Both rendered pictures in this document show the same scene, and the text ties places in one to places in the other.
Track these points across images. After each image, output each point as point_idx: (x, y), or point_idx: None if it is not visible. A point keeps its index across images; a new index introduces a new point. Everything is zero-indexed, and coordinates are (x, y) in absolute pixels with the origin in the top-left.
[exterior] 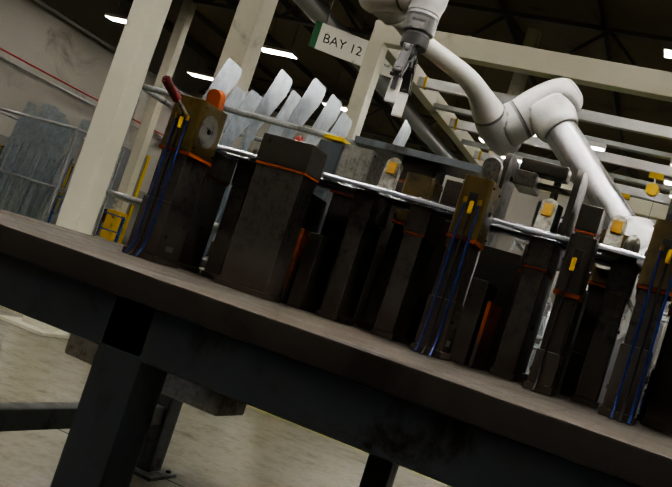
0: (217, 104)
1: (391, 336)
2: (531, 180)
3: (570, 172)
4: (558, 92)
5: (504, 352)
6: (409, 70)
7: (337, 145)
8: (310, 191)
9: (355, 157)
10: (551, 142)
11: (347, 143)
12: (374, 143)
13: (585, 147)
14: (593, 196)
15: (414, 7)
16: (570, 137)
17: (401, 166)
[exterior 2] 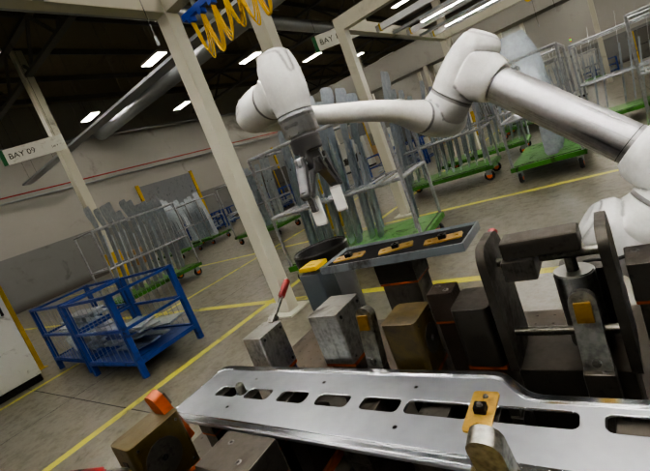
0: (159, 409)
1: None
2: (530, 272)
3: (577, 228)
4: (470, 52)
5: None
6: (322, 168)
7: (314, 277)
8: None
9: (324, 328)
10: (495, 103)
11: (321, 264)
12: (339, 268)
13: (534, 87)
14: (577, 133)
15: (280, 117)
16: (512, 88)
17: (371, 313)
